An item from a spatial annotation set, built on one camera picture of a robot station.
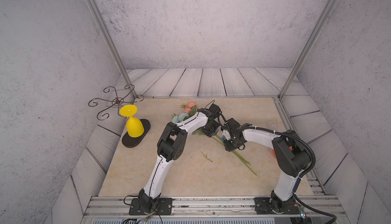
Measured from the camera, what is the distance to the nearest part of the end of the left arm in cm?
76

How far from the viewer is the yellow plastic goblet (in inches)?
28.2

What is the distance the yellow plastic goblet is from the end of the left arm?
31 cm
